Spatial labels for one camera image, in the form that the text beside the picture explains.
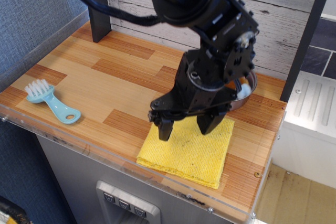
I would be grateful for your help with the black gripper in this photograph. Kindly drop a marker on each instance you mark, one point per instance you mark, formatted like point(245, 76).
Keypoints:
point(190, 97)

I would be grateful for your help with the yellow cloth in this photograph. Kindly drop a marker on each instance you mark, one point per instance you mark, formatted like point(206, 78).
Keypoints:
point(188, 153)

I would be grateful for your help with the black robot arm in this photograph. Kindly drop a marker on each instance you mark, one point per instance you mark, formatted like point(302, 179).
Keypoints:
point(207, 80)

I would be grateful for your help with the blue plush mouse toy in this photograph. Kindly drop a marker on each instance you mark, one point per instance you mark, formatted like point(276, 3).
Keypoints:
point(242, 87)

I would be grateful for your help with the silver dispenser button panel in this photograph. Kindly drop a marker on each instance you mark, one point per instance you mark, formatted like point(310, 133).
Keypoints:
point(119, 206)

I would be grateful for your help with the white toy sink unit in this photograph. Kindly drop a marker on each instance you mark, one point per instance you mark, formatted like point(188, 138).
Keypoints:
point(306, 139)

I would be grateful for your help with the light blue dish brush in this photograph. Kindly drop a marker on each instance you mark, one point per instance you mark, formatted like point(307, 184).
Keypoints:
point(41, 91)

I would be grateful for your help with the clear acrylic edge guard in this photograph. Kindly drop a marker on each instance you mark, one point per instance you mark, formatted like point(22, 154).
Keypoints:
point(79, 164)

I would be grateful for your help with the steel pot with handles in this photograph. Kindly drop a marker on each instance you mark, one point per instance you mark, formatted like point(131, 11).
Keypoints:
point(236, 104)

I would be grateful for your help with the dark grey left post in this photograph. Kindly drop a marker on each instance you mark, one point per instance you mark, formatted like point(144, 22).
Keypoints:
point(100, 23)

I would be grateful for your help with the dark grey post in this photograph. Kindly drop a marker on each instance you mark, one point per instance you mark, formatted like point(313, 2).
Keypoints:
point(100, 23)
point(306, 38)

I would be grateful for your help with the dark grey right post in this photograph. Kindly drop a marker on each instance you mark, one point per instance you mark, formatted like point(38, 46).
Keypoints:
point(306, 38)

